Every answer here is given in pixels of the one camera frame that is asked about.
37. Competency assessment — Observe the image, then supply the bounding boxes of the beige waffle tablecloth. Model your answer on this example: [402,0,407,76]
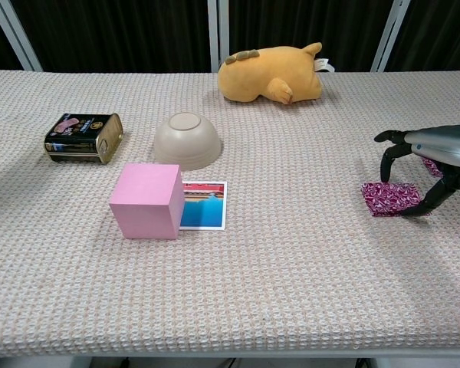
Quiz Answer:
[0,68,460,360]

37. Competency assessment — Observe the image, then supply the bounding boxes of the black luncheon meat can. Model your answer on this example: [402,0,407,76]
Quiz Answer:
[44,113,123,165]

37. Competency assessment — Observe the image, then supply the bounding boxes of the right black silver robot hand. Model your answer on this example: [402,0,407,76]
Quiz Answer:
[374,124,460,219]

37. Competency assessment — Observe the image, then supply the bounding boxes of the red blue photo card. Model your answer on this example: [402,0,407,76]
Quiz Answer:
[179,181,228,231]

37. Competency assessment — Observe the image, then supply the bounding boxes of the white table frame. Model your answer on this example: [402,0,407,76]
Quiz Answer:
[0,354,460,368]

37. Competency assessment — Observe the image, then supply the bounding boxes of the beige upturned bowl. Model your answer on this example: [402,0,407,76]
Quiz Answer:
[154,111,223,173]

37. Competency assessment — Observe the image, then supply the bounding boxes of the orange plush toy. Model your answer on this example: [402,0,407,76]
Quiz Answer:
[218,41,334,105]

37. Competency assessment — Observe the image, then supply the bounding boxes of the white partition post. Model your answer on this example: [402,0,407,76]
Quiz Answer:
[0,0,44,72]
[208,0,230,73]
[370,0,409,73]

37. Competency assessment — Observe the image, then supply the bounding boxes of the pink cube block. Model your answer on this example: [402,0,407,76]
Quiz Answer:
[109,163,186,241]

